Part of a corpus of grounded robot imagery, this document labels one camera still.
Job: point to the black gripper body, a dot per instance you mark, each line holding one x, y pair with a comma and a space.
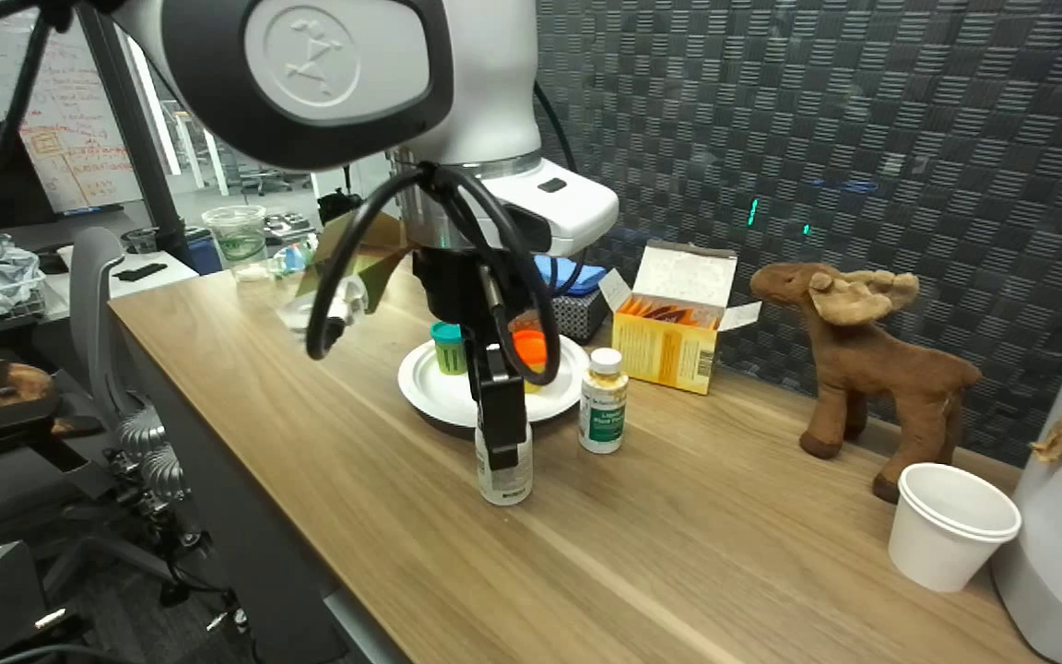
471, 281

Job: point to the green tub teal lid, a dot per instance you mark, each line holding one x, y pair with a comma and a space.
448, 344

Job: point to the yellow tub orange lid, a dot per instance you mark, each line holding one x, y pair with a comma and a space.
533, 339

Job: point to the white pill bottle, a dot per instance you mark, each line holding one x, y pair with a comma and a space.
505, 484

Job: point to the yellowish green-label pill bottle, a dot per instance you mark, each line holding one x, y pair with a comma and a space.
607, 408

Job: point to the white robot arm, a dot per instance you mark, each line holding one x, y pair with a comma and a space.
334, 76

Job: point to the white paper plate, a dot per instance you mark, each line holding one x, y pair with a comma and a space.
555, 401

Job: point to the grey mesh block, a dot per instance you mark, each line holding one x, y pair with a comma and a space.
588, 319

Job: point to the open yellow cardboard box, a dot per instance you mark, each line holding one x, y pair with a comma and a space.
667, 351

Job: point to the clear plastic container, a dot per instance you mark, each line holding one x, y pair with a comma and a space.
238, 231

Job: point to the blue box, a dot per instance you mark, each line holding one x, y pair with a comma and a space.
201, 252

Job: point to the black remote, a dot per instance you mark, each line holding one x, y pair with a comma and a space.
143, 265

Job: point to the brown moose plush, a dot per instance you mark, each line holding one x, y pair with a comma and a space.
849, 355

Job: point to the dark metal pole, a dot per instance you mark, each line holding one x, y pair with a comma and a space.
140, 148

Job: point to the white paper cup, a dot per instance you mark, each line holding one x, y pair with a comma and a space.
951, 527

